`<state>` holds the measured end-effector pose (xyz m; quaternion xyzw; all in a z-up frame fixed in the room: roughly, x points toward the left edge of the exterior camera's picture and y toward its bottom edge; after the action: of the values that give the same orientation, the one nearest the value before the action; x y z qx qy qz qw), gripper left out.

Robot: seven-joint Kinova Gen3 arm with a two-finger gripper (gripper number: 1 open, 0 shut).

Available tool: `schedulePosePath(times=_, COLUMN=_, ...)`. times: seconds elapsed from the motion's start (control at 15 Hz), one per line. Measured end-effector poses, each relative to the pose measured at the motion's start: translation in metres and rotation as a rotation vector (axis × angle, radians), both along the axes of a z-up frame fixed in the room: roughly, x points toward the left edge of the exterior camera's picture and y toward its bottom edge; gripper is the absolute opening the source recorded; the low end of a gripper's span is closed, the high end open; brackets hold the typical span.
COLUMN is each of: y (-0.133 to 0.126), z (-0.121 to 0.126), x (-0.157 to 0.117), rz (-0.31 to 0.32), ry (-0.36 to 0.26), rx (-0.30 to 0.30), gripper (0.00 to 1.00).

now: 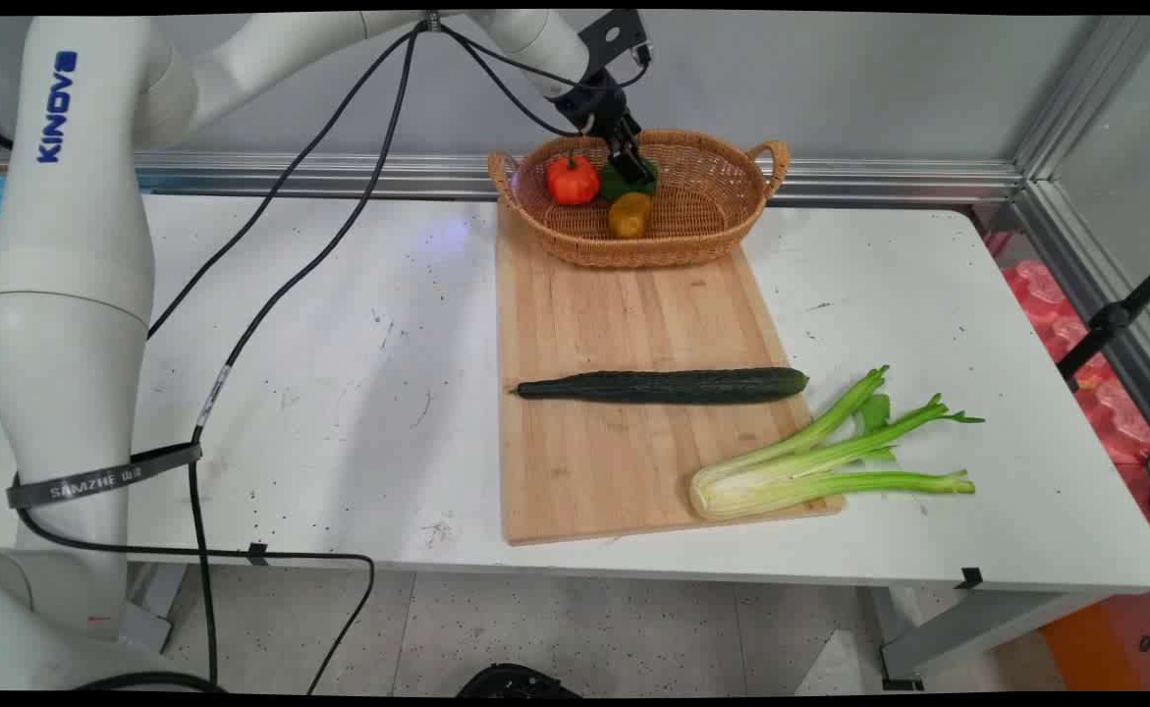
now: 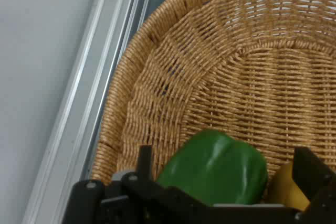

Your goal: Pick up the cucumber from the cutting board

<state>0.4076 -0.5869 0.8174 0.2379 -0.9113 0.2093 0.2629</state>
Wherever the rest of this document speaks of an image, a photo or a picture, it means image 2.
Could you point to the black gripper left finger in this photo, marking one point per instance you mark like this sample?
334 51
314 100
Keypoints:
147 195

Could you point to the green bell pepper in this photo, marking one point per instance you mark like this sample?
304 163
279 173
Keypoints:
215 169

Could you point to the aluminium frame rail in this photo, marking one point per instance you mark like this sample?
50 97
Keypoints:
86 90

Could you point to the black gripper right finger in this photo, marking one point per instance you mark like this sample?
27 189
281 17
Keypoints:
315 176

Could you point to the woven wicker basket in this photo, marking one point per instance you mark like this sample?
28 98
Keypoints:
236 77

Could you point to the yellow fruit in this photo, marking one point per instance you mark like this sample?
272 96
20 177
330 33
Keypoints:
284 190

